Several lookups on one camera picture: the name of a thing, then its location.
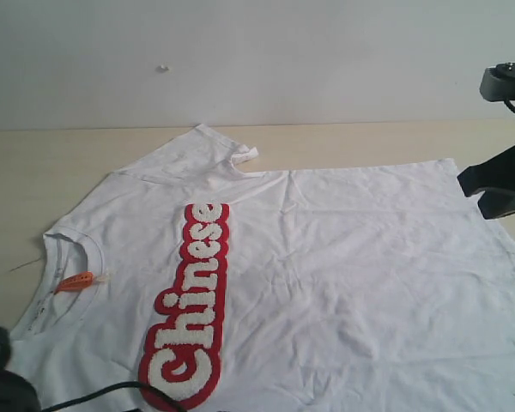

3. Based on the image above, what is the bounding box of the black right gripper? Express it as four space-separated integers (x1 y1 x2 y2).
457 146 515 220

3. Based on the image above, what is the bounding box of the white t-shirt with red lettering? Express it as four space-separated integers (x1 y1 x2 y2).
9 125 515 411

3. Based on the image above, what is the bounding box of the orange neck label loop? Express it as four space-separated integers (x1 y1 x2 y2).
53 271 95 294

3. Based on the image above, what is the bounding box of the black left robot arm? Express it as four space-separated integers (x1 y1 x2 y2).
0 326 41 412

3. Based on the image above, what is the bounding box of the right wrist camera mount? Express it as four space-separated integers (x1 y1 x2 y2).
479 63 515 102

